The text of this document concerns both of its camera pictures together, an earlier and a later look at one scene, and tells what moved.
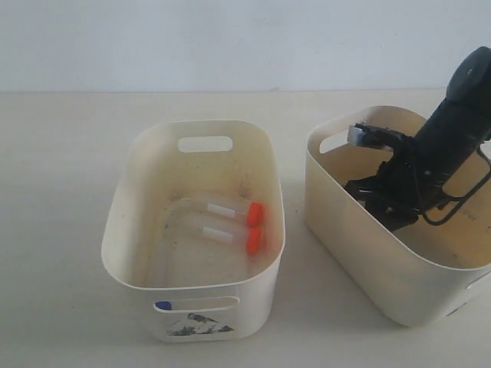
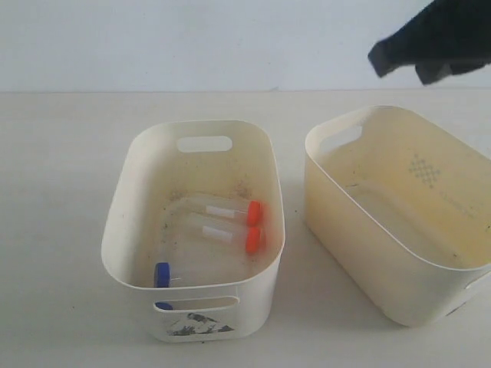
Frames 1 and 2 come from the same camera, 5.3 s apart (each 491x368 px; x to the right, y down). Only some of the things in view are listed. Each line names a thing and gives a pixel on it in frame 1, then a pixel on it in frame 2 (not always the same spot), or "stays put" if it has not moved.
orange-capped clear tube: (251, 238) stays put
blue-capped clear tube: (163, 304) stays put
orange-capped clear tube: (252, 212) stays put
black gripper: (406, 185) -> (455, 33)
